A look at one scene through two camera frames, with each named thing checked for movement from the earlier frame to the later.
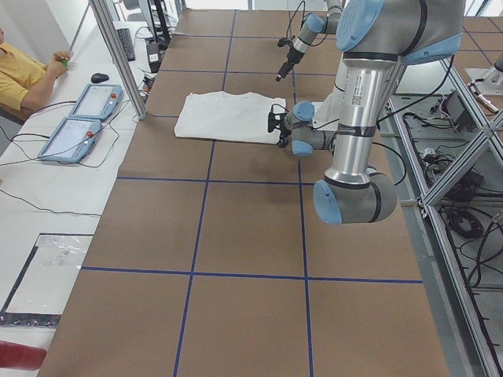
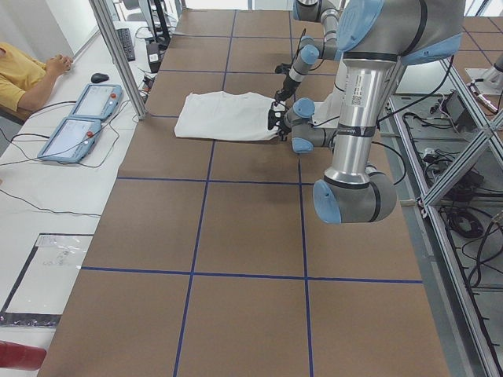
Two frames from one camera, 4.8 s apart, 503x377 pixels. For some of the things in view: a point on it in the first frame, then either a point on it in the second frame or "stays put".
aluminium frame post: [103, 11] stays put
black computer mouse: [99, 78] stays put
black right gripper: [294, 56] to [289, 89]
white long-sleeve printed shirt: [225, 115] stays put
